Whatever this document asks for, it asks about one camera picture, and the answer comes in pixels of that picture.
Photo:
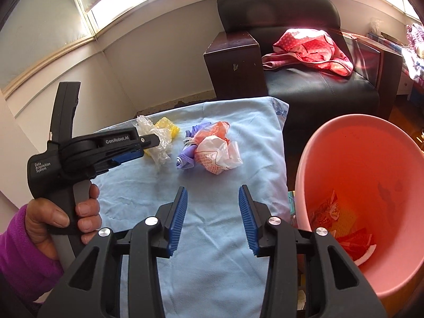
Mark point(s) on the checkered tablecloth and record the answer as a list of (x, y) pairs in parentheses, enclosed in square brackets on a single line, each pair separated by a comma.
[(415, 69)]

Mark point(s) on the red plastic wrapper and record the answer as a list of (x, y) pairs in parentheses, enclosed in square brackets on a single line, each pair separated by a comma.
[(357, 240)]

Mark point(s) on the small yellow foam net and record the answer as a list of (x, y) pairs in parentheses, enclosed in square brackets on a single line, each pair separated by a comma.
[(167, 127)]

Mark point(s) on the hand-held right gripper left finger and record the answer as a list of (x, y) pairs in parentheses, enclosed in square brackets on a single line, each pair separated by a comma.
[(177, 225)]

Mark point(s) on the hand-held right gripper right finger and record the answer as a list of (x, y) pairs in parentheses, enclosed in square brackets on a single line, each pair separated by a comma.
[(248, 225)]

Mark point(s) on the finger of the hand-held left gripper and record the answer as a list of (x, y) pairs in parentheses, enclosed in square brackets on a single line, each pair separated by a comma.
[(150, 139), (127, 159)]

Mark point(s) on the clear plastic bag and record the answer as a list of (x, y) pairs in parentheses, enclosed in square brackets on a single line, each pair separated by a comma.
[(145, 126)]

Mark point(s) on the red dotted cloth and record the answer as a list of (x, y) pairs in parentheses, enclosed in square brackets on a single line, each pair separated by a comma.
[(314, 49)]

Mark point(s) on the window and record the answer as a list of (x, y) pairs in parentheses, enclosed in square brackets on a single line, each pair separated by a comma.
[(126, 5)]

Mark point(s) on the pink plastic bucket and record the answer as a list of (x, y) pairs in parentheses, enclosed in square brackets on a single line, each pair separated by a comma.
[(364, 159)]

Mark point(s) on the orange white plastic bag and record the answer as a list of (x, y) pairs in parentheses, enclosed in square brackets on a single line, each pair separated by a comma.
[(215, 154)]

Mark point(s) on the person's left forearm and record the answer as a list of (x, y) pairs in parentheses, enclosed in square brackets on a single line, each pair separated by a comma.
[(20, 265)]

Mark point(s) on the small clear bag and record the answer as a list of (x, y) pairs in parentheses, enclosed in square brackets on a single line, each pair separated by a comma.
[(376, 26)]

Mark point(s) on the pink white patterned bag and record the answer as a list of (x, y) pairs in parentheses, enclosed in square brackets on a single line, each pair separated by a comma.
[(415, 38)]

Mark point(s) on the light blue cloth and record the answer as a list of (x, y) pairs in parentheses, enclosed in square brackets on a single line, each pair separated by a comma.
[(212, 271)]

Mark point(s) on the purple glove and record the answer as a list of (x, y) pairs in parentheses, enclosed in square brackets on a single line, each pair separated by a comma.
[(185, 159)]

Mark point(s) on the person's left hand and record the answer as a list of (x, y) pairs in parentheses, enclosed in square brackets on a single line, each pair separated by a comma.
[(39, 215)]

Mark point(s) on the black leather armchair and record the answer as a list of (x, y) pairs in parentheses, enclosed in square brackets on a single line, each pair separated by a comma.
[(281, 10)]

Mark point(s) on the white drawer cabinet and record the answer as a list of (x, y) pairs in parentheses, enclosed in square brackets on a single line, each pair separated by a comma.
[(404, 84)]

